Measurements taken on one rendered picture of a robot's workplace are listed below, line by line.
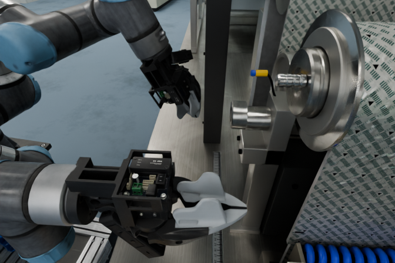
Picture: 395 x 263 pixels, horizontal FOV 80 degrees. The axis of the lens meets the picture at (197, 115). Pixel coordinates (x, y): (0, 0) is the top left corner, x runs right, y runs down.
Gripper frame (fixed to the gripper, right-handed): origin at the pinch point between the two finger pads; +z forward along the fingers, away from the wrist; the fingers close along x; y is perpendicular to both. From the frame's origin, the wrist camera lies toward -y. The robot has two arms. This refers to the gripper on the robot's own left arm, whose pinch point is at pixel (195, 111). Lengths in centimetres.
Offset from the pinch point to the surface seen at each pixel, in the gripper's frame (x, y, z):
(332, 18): 30.6, 18.5, -24.0
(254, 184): 17.3, 22.5, -0.9
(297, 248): 23.1, 31.0, 1.0
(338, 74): 30.0, 24.2, -21.6
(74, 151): -149, -45, 57
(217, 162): 3.2, 8.1, 11.9
